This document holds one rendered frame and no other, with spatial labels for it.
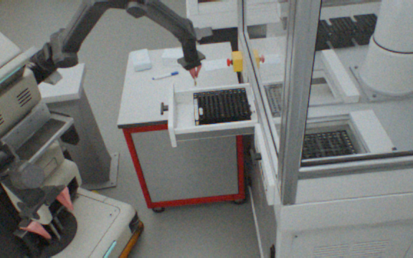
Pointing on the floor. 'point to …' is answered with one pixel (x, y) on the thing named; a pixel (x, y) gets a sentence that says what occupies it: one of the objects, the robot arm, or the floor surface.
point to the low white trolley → (152, 107)
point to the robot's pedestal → (96, 168)
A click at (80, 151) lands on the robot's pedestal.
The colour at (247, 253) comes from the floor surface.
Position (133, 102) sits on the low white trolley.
